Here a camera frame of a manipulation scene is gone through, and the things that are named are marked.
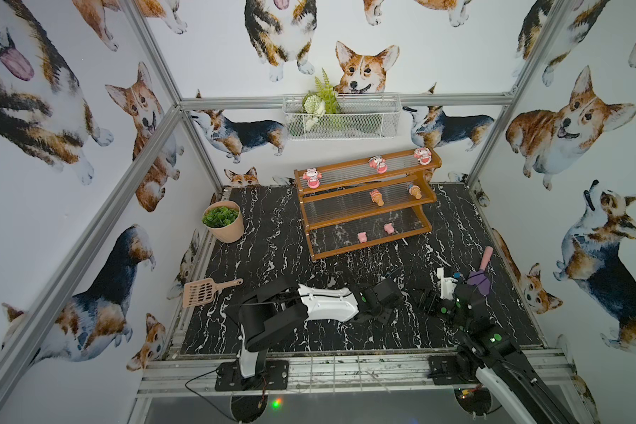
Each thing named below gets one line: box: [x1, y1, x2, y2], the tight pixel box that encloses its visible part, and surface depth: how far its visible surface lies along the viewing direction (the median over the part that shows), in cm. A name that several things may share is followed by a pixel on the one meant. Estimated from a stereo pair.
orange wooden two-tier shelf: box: [293, 147, 443, 262], surface depth 100 cm
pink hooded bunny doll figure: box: [302, 167, 323, 190], surface depth 83 cm
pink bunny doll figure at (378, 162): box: [367, 154, 388, 175], surface depth 87 cm
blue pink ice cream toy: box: [408, 182, 423, 199], surface depth 99 cm
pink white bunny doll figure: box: [413, 146, 432, 167], surface depth 90 cm
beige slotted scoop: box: [182, 277, 244, 307], surface depth 92 cm
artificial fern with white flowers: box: [302, 68, 341, 132], surface depth 84 cm
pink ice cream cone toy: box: [369, 189, 385, 207], surface depth 96 cm
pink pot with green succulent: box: [201, 200, 244, 244], surface depth 96 cm
